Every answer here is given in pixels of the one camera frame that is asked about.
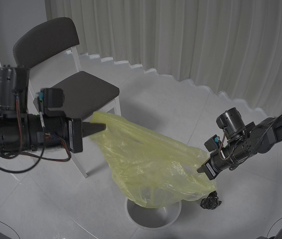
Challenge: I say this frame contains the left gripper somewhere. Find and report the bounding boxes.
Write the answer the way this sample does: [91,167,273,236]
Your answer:
[28,114,83,154]

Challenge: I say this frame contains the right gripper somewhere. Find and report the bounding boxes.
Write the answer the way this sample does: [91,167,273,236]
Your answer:
[204,150,231,181]

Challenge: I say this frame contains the black plastic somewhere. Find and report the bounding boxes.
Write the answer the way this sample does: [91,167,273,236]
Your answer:
[200,190,222,210]

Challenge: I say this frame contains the yellow plastic bag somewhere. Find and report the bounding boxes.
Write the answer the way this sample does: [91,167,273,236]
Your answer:
[90,112,217,209]

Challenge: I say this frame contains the white trash bin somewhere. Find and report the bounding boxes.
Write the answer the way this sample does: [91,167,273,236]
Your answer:
[125,193,182,230]

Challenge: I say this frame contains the dark grey white-legged chair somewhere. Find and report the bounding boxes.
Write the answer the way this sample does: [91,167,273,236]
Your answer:
[13,17,121,179]

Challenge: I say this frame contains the white curtain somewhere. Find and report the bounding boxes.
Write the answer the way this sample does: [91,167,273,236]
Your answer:
[44,0,282,116]

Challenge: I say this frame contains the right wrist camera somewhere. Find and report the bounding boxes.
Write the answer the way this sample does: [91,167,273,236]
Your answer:
[204,134,225,156]

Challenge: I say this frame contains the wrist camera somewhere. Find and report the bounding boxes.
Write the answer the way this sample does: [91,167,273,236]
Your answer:
[33,88,68,119]
[204,134,225,156]

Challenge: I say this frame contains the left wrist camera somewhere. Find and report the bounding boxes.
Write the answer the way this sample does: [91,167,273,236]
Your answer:
[33,88,68,119]

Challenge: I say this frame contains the black cable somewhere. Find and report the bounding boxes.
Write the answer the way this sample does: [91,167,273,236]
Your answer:
[0,147,45,174]

